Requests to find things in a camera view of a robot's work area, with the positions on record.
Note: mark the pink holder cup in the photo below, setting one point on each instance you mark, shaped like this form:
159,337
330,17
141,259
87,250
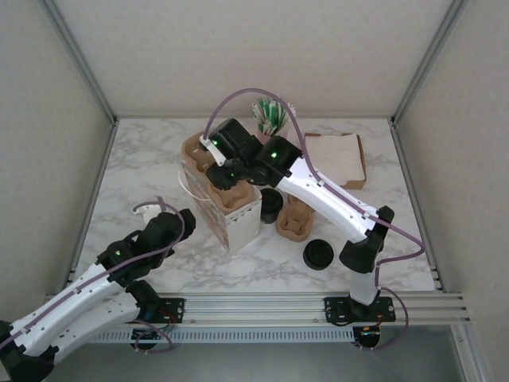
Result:
262,137

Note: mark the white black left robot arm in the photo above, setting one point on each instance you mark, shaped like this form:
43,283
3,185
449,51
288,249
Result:
59,310

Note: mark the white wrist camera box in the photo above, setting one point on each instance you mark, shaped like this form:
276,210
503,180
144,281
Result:
147,209
212,151

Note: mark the aluminium frame leg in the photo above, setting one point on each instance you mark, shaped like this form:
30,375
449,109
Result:
467,354

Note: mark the black plastic cup lid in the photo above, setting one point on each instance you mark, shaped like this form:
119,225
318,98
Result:
272,205
318,254

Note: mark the white napkin stack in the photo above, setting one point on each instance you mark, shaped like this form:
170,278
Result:
342,155

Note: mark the brown cardboard napkin tray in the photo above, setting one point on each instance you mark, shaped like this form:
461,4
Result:
354,185

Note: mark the aluminium frame post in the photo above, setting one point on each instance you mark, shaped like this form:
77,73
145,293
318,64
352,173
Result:
79,59
429,59

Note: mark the brown pulp cup carrier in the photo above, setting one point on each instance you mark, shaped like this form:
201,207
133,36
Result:
195,151
294,227

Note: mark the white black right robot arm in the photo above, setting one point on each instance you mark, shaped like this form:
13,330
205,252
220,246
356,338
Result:
330,203

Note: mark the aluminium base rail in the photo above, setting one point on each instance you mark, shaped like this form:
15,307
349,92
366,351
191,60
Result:
258,306

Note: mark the aluminium table side rail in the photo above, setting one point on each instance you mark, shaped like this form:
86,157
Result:
93,199
419,199

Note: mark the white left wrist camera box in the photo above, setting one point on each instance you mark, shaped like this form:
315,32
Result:
147,209

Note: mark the patterned paper gift bag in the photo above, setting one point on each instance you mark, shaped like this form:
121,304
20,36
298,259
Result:
242,227

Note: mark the small circuit board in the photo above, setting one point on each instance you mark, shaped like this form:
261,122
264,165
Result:
149,335
367,332

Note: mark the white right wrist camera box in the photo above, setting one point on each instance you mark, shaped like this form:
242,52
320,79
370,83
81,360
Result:
212,151

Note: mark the green white sachet stick bundle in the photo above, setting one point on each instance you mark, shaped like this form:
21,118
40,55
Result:
272,115

